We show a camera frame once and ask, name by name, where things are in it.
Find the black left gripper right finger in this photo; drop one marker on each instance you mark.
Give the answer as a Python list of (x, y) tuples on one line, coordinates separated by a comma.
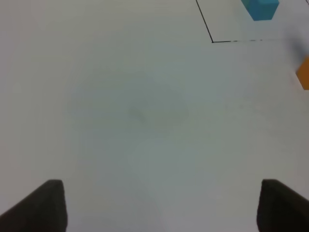
[(281, 209)]

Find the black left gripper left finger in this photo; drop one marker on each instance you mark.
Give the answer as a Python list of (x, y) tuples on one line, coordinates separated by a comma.
[(44, 210)]

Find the orange cube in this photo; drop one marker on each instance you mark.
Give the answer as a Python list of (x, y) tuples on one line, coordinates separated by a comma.
[(303, 73)]

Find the template blue cube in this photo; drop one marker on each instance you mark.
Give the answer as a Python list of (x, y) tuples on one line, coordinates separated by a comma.
[(261, 10)]

